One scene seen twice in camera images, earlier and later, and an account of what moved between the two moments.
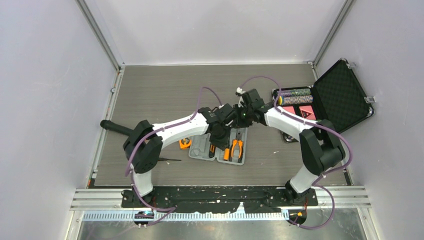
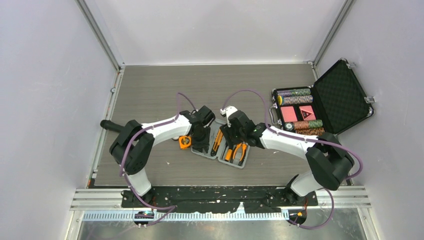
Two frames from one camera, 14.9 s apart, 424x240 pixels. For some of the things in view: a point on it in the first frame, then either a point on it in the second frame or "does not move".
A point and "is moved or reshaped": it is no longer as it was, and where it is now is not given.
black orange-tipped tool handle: [108, 125] does not move
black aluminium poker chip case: [338, 96] does not move
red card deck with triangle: [307, 112] does not move
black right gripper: [239, 123] to [227, 132]
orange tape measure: [185, 143] does not move
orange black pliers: [238, 140] is moved or reshaped
